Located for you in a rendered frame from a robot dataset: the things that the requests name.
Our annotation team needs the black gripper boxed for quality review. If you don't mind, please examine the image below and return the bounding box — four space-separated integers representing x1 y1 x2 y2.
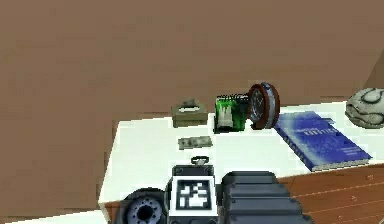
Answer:
117 187 168 224

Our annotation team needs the grey-green banknote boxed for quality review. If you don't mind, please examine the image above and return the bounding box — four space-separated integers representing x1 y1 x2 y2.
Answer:
177 135 214 151

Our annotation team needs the olive tissue box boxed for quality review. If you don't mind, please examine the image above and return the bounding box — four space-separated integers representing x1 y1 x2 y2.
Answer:
171 97 209 128

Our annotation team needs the white top wooden dresser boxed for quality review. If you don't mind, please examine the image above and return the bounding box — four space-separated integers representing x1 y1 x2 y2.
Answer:
97 99 384 224

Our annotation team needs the green black box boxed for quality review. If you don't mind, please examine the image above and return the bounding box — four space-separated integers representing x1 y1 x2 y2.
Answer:
213 93 250 134

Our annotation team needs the blue book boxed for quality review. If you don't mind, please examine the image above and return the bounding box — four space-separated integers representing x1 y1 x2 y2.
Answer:
273 111 373 172

